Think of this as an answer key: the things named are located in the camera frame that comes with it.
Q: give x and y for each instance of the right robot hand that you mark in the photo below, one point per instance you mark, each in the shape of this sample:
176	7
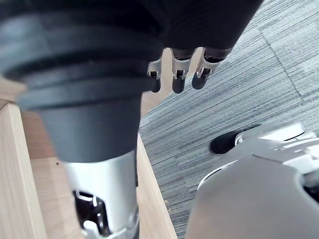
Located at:
99	62

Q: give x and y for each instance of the light wooden cabinet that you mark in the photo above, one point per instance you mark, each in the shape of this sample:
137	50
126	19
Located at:
20	174

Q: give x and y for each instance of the dark robot foot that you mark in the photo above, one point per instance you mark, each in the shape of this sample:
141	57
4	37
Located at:
224	142

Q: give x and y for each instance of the silver robot leg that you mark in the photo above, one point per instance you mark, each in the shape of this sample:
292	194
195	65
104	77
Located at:
254	189

